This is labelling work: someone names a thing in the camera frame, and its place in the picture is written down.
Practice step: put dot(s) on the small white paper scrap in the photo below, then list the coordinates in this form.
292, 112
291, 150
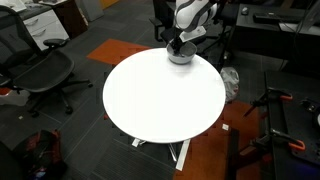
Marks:
225, 127

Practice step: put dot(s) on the grey computer mouse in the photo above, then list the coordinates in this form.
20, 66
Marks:
245, 10

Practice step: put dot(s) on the white round bowl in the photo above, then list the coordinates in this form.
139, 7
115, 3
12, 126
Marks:
186, 57

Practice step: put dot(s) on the white drawer cabinet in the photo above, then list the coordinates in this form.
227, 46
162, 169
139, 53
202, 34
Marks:
46, 28

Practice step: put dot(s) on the red and black backpack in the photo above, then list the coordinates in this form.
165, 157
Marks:
43, 153

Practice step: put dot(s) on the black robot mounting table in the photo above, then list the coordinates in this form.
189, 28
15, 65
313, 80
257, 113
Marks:
293, 133

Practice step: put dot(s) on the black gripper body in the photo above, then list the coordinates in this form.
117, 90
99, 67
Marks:
177, 41

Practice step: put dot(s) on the grey leaning panel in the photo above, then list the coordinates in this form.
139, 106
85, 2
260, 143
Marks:
90, 8

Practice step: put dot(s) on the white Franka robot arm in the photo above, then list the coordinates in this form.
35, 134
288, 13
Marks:
191, 15

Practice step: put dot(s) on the black swivel chair with star base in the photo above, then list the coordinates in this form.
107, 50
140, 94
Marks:
225, 20

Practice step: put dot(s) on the black keyboard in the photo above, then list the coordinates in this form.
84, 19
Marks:
270, 17

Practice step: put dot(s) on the white metal table base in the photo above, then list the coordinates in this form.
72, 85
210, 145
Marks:
183, 155

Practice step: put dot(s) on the white plastic bag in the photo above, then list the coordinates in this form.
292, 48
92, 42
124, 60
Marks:
230, 83

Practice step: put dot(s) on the black office desk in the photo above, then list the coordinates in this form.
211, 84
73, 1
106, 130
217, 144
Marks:
256, 36

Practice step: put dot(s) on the black mesh office chair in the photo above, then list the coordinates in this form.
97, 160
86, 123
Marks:
43, 71

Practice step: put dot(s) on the black padded office chair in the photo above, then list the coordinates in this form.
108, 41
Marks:
163, 20

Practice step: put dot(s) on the black device on mounting table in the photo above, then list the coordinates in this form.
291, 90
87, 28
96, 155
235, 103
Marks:
311, 107

